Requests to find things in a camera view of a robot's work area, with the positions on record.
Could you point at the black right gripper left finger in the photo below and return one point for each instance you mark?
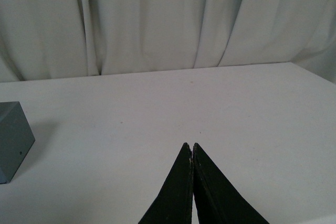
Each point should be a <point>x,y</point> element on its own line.
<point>174,201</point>

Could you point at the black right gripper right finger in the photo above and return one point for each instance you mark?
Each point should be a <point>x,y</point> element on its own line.
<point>216,199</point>

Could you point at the gray cube base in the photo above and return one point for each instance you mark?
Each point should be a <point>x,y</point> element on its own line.
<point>16,139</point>

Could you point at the white curtain backdrop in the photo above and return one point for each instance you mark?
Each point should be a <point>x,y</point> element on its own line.
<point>49,39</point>

